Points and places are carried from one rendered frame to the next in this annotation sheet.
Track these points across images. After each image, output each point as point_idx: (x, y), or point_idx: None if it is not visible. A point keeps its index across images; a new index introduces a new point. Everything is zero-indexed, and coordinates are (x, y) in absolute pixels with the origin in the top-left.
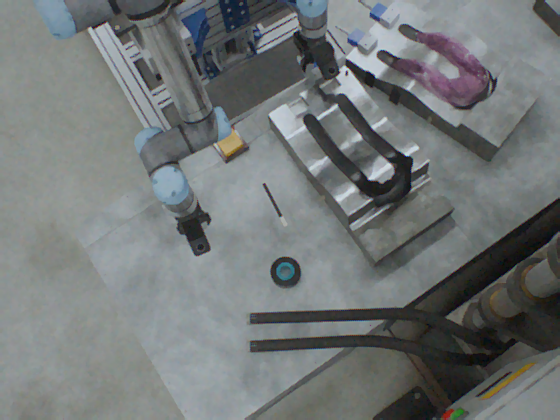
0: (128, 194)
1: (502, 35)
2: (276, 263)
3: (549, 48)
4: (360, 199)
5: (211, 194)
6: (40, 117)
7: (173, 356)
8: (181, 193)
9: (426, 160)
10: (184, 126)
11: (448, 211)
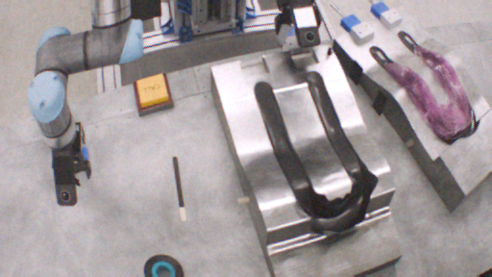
0: (34, 117)
1: (487, 86)
2: (155, 259)
3: None
4: (293, 214)
5: (109, 147)
6: (30, 47)
7: None
8: (50, 109)
9: (392, 187)
10: (90, 32)
11: (394, 258)
